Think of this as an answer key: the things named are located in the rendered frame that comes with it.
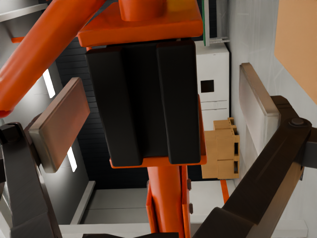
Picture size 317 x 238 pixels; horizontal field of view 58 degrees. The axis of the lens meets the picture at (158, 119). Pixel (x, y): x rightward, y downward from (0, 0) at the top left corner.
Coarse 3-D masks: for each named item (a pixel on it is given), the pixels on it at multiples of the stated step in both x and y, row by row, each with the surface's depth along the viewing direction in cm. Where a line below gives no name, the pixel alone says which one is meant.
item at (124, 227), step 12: (60, 228) 317; (72, 228) 315; (84, 228) 313; (96, 228) 311; (108, 228) 309; (120, 228) 307; (132, 228) 306; (144, 228) 304; (276, 228) 285; (288, 228) 284; (300, 228) 282
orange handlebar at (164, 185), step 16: (128, 0) 13; (144, 0) 13; (160, 0) 14; (128, 16) 14; (144, 16) 14; (160, 176) 19; (176, 176) 20; (160, 192) 20; (176, 192) 20; (160, 208) 21; (176, 208) 21; (192, 208) 24; (160, 224) 22; (176, 224) 22
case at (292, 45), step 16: (288, 0) 30; (304, 0) 26; (288, 16) 30; (304, 16) 26; (288, 32) 30; (304, 32) 26; (288, 48) 30; (304, 48) 26; (288, 64) 31; (304, 64) 26; (304, 80) 27
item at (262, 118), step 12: (240, 72) 19; (252, 72) 18; (240, 84) 19; (252, 84) 16; (240, 96) 20; (252, 96) 16; (264, 96) 15; (252, 108) 16; (264, 108) 14; (276, 108) 14; (252, 120) 16; (264, 120) 13; (276, 120) 13; (252, 132) 16; (264, 132) 14; (264, 144) 14
